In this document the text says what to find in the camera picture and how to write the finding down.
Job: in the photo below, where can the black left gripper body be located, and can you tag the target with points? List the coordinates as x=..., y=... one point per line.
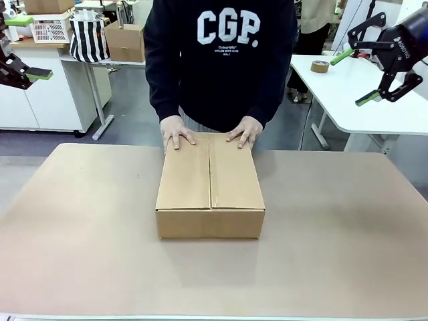
x=3, y=43

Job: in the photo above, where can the green-tipped right gripper finger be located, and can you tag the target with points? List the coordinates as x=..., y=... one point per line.
x=368, y=98
x=341, y=57

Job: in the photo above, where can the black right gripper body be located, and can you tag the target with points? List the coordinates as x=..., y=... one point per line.
x=401, y=50

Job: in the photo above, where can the green-tipped left gripper finger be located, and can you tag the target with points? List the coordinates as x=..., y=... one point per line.
x=20, y=21
x=13, y=75

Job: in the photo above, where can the brown cardboard shipping box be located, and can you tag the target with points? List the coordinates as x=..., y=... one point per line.
x=209, y=187

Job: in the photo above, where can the person's left forearm navy sleeve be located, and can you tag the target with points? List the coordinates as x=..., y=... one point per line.
x=271, y=100

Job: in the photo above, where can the person's right forearm navy sleeve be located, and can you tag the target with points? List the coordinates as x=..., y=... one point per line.
x=165, y=97

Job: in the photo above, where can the cardboard box atop basket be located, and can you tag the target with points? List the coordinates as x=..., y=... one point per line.
x=48, y=6

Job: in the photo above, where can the large cardboard box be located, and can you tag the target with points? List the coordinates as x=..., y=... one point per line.
x=127, y=41

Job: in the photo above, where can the person's left hand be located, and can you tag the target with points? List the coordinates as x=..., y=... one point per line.
x=245, y=130

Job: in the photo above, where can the person's right hand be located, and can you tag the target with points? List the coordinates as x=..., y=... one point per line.
x=175, y=132

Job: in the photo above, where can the brown packing tape roll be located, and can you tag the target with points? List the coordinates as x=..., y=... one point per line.
x=320, y=66

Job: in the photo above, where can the wooden countertop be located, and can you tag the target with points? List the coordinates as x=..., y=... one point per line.
x=36, y=43

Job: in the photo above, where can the white plastic basket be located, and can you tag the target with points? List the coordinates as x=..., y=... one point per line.
x=50, y=30

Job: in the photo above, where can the white cabinet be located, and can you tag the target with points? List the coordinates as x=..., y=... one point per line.
x=50, y=97

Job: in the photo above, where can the bystander in beige top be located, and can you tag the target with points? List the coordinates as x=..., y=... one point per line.
x=316, y=20

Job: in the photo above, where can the black tripod stand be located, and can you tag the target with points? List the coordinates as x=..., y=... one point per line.
x=370, y=13

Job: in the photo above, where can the black white striped bag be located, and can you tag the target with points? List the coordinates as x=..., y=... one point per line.
x=88, y=41

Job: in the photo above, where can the white desk with metal leg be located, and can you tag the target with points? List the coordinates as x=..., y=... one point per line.
x=100, y=100

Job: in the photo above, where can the person's navy sweatshirt torso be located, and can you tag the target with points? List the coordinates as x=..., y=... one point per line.
x=220, y=83

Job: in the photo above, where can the person's grey trousers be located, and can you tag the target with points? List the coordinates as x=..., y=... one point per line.
x=197, y=122

